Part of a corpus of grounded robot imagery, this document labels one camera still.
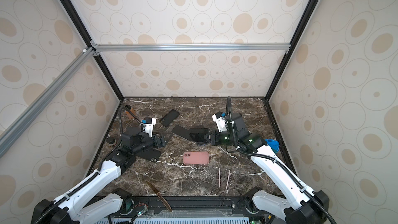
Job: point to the aluminium frame bar back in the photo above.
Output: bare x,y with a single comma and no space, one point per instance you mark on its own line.
192,47

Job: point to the blue round lid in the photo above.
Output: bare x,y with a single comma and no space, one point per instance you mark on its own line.
273,144

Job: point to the orange bottle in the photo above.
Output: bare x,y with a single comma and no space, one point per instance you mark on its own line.
131,114

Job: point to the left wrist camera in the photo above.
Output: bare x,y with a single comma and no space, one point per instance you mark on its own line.
147,125

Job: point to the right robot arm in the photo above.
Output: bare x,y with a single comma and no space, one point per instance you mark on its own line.
300,203

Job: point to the silver-edged phone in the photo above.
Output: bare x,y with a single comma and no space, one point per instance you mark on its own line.
182,132

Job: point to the black phone case far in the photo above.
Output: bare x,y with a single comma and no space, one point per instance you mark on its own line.
169,118

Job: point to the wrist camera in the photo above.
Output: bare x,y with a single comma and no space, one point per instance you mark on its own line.
220,119
147,125

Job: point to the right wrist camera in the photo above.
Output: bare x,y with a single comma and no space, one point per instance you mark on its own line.
220,119

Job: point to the dark jar with lid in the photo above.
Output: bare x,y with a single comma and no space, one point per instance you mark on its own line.
111,140

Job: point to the pink phone case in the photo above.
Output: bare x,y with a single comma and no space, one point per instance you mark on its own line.
196,157

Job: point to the aluminium frame bar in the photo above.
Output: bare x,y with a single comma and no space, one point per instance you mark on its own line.
18,127
192,47

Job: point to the aluminium frame bar left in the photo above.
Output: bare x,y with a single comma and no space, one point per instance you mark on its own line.
18,127

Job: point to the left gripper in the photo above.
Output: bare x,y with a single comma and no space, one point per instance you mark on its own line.
160,142

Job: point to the wooden-handled knife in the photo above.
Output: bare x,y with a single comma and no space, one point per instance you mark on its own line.
161,198

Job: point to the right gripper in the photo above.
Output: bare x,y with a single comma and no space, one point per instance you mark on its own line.
213,141

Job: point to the purple-edged phone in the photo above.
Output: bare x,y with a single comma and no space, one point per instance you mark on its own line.
198,134

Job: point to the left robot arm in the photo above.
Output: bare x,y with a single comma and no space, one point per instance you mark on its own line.
74,207

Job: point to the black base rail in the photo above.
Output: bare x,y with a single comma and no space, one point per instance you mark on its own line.
190,210

